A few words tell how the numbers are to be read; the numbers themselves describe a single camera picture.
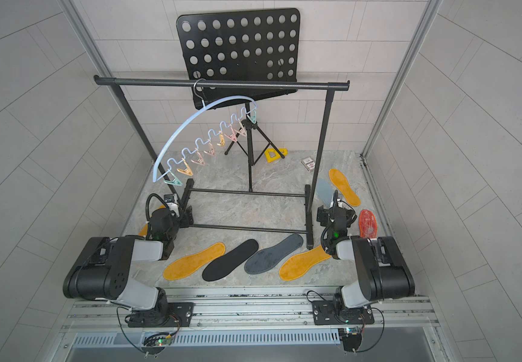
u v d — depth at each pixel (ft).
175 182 2.03
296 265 2.65
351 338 2.23
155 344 2.15
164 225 2.28
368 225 2.99
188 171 2.10
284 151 3.83
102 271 1.42
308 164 3.67
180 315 2.33
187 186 3.35
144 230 2.94
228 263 2.67
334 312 2.33
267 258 2.71
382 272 1.41
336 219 2.28
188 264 2.69
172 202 2.56
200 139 2.03
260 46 2.32
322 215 2.72
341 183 3.45
